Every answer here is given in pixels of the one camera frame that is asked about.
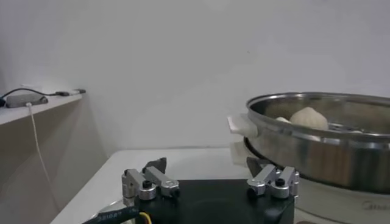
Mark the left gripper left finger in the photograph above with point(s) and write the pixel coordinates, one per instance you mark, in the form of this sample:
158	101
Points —
152	179

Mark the black white usb adapter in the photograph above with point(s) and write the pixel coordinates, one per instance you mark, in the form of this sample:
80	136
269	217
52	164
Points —
62	93

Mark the stainless steel steamer basket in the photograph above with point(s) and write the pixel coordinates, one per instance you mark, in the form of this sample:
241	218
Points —
304	158

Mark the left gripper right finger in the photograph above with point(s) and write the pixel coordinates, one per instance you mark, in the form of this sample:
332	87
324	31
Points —
283	182

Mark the white side table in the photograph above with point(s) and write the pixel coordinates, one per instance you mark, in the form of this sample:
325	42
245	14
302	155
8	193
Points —
18	114

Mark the black smartphone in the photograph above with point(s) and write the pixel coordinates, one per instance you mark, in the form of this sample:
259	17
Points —
26	100

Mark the white steamed baozi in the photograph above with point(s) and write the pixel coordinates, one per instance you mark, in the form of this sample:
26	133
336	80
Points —
309	118
283	120

